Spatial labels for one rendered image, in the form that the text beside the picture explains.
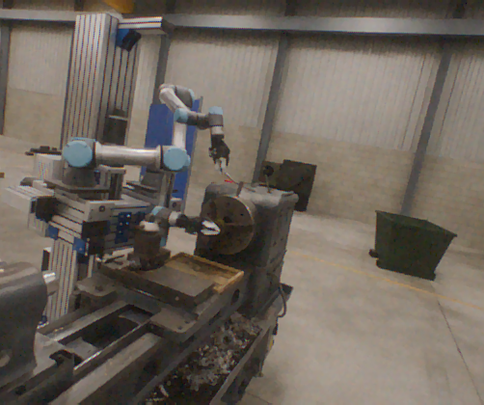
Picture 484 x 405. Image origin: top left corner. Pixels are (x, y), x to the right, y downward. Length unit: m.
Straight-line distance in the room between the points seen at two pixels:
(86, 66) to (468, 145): 10.81
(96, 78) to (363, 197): 10.24
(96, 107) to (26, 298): 1.35
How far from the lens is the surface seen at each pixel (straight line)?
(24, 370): 0.91
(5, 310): 0.81
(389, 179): 11.52
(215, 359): 1.62
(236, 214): 1.73
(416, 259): 6.22
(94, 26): 2.13
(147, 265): 1.31
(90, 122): 2.02
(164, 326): 1.14
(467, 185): 11.71
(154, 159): 1.65
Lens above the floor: 1.47
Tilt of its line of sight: 8 degrees down
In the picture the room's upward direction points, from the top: 11 degrees clockwise
